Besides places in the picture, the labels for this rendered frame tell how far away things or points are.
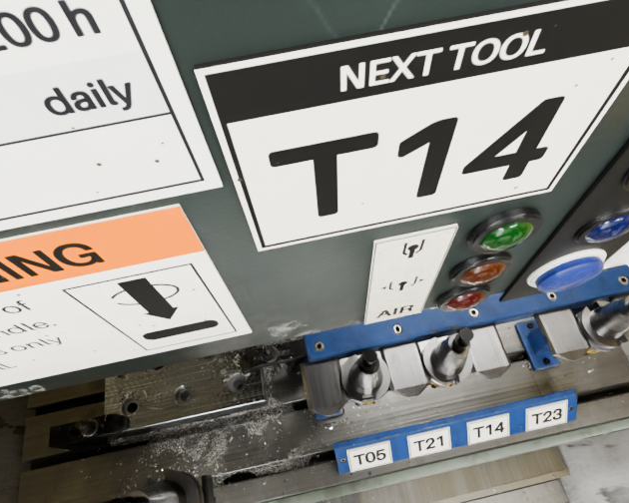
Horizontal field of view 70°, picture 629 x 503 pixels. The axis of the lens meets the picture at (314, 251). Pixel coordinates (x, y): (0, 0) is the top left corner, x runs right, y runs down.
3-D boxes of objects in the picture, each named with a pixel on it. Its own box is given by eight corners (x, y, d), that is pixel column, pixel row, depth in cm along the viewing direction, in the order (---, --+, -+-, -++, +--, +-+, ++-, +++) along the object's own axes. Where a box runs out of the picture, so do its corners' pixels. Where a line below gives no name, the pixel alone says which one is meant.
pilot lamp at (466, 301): (481, 307, 23) (494, 291, 21) (440, 316, 23) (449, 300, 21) (477, 297, 23) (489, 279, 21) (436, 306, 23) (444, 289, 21)
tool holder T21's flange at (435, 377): (460, 338, 62) (465, 332, 60) (473, 382, 59) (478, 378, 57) (415, 344, 62) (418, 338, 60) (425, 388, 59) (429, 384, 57)
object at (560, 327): (593, 356, 59) (596, 354, 58) (555, 364, 59) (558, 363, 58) (568, 307, 62) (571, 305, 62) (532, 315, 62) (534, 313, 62)
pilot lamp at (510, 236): (526, 250, 17) (549, 219, 15) (472, 260, 17) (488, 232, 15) (519, 237, 18) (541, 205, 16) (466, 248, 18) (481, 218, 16)
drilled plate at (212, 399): (269, 405, 84) (265, 400, 80) (116, 439, 83) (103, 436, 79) (253, 294, 95) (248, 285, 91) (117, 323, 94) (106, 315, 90)
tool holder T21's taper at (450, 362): (459, 339, 60) (472, 322, 54) (469, 373, 57) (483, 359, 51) (426, 343, 59) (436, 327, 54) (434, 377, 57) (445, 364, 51)
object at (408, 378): (432, 392, 58) (433, 391, 57) (393, 401, 58) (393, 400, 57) (416, 341, 61) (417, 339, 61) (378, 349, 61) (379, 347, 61)
